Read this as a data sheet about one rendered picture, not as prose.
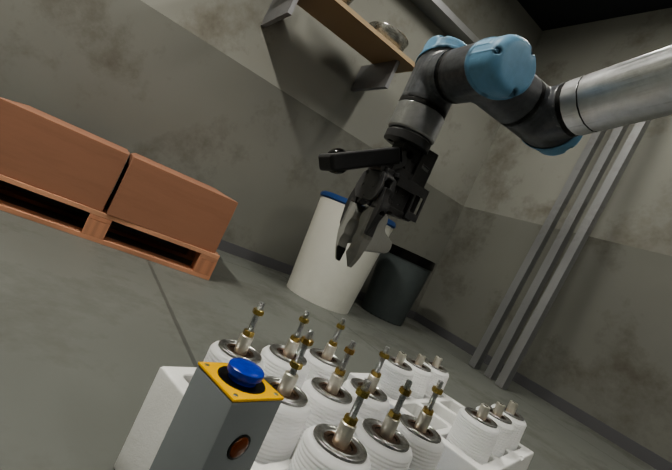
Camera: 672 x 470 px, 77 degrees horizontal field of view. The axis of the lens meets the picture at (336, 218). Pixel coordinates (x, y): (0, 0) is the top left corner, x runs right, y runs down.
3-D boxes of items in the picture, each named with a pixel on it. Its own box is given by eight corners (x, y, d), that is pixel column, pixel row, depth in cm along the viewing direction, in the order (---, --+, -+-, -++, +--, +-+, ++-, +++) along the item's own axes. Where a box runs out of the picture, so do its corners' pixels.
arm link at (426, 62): (452, 24, 59) (416, 37, 67) (420, 95, 59) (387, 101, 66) (489, 56, 63) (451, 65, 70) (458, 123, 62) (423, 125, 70)
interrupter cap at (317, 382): (345, 389, 76) (347, 386, 76) (355, 411, 69) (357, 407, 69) (307, 375, 75) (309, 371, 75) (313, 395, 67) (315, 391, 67)
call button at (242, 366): (264, 394, 45) (272, 376, 45) (235, 395, 42) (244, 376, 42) (243, 373, 48) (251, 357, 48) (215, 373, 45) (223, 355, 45)
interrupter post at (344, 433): (326, 440, 55) (337, 416, 55) (339, 440, 57) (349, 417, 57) (337, 452, 53) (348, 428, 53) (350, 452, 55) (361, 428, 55)
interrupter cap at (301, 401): (260, 374, 66) (262, 370, 66) (304, 392, 67) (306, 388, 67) (257, 395, 59) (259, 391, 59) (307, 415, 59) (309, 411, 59)
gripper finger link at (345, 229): (362, 270, 67) (390, 219, 66) (331, 257, 64) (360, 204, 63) (354, 262, 70) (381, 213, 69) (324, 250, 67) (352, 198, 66)
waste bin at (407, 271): (383, 311, 399) (410, 253, 401) (417, 333, 359) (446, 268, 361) (346, 298, 374) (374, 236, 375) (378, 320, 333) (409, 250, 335)
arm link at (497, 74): (564, 68, 54) (499, 79, 64) (509, 15, 49) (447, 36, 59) (539, 123, 54) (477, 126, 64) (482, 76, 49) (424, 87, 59)
